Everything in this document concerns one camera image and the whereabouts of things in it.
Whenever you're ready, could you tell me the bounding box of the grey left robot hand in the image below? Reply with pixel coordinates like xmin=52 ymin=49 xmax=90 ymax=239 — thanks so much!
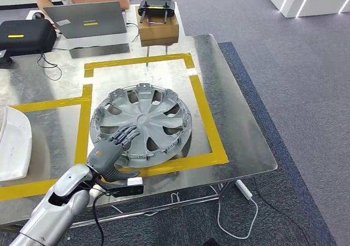
xmin=87 ymin=125 xmax=141 ymax=183

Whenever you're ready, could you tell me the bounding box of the small black yellow-labelled device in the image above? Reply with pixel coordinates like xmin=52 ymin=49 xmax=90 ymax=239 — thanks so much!
xmin=0 ymin=49 xmax=14 ymax=65

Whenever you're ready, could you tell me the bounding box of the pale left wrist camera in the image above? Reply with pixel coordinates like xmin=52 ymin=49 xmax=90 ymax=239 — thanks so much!
xmin=99 ymin=177 xmax=145 ymax=198

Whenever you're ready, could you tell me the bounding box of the long white power strip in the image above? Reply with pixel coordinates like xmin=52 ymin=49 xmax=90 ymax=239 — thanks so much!
xmin=235 ymin=179 xmax=254 ymax=202

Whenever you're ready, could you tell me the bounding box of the thin green cable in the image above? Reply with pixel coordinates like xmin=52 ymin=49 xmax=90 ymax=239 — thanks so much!
xmin=126 ymin=21 xmax=140 ymax=43

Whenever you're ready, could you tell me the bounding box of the thin black bench cable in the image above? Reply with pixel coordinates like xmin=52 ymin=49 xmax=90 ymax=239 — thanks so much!
xmin=36 ymin=52 xmax=63 ymax=81

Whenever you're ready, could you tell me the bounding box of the black zip carrying case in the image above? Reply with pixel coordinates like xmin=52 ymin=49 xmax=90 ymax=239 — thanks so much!
xmin=0 ymin=19 xmax=58 ymax=57

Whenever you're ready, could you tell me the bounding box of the grey laptop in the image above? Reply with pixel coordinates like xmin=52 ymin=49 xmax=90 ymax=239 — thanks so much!
xmin=42 ymin=1 xmax=128 ymax=40

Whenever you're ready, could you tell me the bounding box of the white power strip cord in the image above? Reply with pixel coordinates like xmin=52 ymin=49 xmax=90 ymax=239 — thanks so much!
xmin=216 ymin=197 xmax=259 ymax=241

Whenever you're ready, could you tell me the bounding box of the white table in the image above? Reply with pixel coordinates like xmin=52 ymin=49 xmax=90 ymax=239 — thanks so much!
xmin=25 ymin=2 xmax=187 ymax=52

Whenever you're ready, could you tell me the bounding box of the steel workbench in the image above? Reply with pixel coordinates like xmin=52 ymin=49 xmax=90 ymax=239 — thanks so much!
xmin=0 ymin=33 xmax=278 ymax=231

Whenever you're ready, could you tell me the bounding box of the grey plastic wheel hubcap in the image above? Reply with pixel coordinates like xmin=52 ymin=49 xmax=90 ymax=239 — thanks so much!
xmin=89 ymin=83 xmax=193 ymax=168

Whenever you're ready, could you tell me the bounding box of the brown cardboard box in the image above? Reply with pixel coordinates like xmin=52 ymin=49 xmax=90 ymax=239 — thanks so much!
xmin=135 ymin=5 xmax=180 ymax=48

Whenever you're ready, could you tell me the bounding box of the long black floor cable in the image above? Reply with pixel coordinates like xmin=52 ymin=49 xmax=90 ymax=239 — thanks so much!
xmin=252 ymin=178 xmax=312 ymax=246

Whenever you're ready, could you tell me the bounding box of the white curved plastic part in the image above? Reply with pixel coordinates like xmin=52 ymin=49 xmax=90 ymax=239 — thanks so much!
xmin=0 ymin=106 xmax=32 ymax=183

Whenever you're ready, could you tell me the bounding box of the thin white floor cord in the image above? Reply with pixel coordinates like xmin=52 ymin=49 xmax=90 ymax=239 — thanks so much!
xmin=111 ymin=191 xmax=182 ymax=217

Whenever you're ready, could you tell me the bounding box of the black remote controller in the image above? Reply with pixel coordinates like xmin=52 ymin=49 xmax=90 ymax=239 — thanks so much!
xmin=137 ymin=0 xmax=176 ymax=25

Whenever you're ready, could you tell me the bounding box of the white lit display platform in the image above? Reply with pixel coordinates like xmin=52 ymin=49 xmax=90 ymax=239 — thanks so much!
xmin=257 ymin=0 xmax=350 ymax=19

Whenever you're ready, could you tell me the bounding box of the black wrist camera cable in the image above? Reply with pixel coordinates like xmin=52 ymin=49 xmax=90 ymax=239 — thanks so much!
xmin=92 ymin=190 xmax=112 ymax=246

